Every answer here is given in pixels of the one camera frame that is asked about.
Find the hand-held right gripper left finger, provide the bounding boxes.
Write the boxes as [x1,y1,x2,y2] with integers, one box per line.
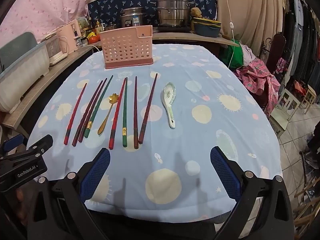
[27,148,112,240]

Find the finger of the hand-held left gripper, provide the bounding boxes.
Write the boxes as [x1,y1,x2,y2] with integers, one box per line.
[17,134,54,158]
[0,134,25,155]

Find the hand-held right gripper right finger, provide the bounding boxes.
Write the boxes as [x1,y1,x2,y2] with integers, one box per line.
[210,146,294,240]

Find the green chopstick gold band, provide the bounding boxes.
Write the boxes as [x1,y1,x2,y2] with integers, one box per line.
[122,77,128,148]
[84,75,114,138]

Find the gold flower spoon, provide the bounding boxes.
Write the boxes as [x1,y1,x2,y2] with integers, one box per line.
[97,93,120,135]

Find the white floral ceramic spoon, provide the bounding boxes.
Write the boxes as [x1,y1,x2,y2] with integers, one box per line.
[162,82,177,129]

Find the pink perforated utensil holder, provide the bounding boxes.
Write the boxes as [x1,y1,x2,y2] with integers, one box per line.
[99,25,153,70]

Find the white plastic bin blue rim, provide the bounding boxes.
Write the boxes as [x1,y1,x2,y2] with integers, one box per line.
[0,40,50,113]

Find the blue planet print tablecloth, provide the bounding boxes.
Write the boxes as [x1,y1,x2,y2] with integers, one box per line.
[26,44,283,223]

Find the pile of wooden sticks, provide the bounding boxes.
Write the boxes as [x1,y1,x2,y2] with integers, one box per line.
[292,180,320,228]

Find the white stool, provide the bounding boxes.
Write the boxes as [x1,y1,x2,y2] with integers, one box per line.
[271,89,300,130]

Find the white toaster oven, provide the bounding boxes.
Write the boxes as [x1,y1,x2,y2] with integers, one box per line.
[41,31,69,67]

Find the pink floral garment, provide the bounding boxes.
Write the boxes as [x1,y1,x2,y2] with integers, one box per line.
[234,57,280,115]

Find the small wooden stool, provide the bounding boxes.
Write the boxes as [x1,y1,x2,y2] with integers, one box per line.
[300,85,317,108]

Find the pink kitchen appliance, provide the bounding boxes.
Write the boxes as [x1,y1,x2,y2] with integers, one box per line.
[56,19,83,53]

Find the green cloth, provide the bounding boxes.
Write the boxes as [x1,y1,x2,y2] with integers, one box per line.
[222,40,244,70]

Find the dark wooden chair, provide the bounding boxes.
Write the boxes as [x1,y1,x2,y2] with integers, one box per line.
[260,34,287,75]

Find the pink printed cloth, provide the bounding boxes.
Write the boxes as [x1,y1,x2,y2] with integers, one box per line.
[0,0,99,45]

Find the dark blue bowl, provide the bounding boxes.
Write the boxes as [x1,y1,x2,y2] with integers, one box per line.
[194,23,222,38]

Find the rack of hanging clothes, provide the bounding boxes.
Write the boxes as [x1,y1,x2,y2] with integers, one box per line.
[280,0,320,98]

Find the yellow-green dish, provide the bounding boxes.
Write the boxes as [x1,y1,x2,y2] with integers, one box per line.
[192,17,222,26]

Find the black induction cooker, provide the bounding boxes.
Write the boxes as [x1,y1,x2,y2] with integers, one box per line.
[152,26,192,33]

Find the steel rice cooker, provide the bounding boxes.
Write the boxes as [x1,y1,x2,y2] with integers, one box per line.
[119,7,148,28]

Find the navy floral cloth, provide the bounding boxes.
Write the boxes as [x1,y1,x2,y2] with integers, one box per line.
[87,0,218,28]

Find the beige curtain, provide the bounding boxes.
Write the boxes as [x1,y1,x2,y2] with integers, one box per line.
[215,0,288,45]

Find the steel steamer pot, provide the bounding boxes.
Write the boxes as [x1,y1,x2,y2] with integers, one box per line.
[150,0,197,28]

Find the white cable with switch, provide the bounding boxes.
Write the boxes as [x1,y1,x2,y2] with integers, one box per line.
[221,0,237,68]

